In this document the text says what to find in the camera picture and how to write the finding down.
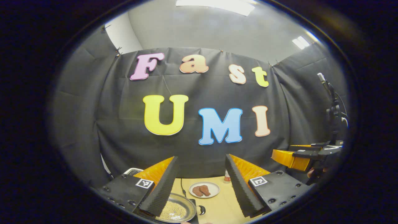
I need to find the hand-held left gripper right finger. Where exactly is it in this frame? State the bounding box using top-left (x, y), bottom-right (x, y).
top-left (225, 154), bottom-right (311, 218)

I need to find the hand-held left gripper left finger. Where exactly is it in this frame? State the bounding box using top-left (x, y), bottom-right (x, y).
top-left (92, 156), bottom-right (179, 217)

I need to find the steel pot with black handles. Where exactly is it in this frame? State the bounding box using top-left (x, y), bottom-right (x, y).
top-left (155, 193), bottom-right (206, 223)

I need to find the pile of yellow soybeans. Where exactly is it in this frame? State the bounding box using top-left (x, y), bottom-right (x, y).
top-left (160, 201), bottom-right (187, 219)

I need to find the white round plate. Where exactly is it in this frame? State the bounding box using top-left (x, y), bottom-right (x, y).
top-left (189, 182), bottom-right (220, 199)

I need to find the black camera stand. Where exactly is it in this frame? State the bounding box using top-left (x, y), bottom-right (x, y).
top-left (317, 72), bottom-right (349, 144)

